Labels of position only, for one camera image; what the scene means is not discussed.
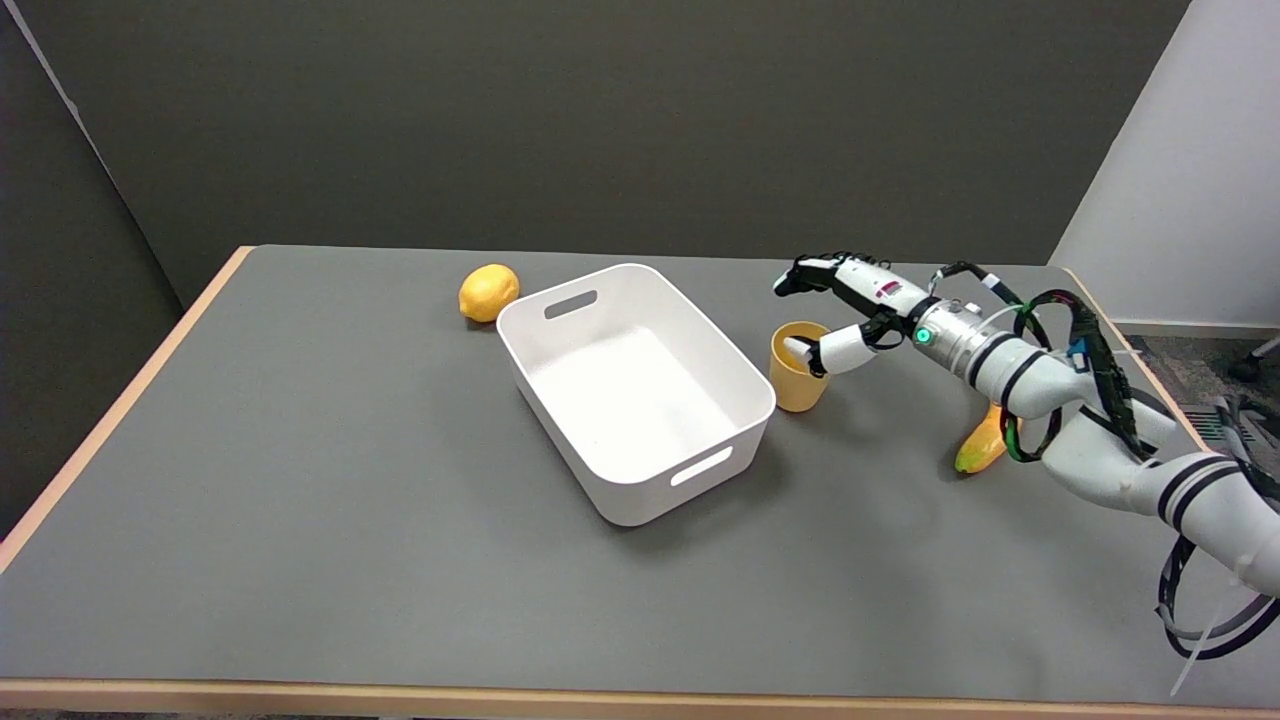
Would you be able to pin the yellow lemon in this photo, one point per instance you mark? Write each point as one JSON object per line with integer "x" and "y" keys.
{"x": 488, "y": 292}

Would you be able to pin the black floor vent grille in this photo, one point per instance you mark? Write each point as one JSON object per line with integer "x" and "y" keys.
{"x": 1235, "y": 425}

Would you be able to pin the yellow plastic cup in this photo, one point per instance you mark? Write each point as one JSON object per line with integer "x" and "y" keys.
{"x": 795, "y": 385}

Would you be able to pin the yellow banana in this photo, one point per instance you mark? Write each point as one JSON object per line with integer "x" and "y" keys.
{"x": 980, "y": 447}

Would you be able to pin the white plastic storage bin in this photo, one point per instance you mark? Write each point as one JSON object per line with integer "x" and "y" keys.
{"x": 635, "y": 390}

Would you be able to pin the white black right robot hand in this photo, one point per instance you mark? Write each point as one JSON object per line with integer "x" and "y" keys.
{"x": 850, "y": 300}

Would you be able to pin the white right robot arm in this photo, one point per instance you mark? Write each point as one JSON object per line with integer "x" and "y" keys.
{"x": 1090, "y": 420}

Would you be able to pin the black chair caster leg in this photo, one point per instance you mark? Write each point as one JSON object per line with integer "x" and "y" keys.
{"x": 1252, "y": 362}

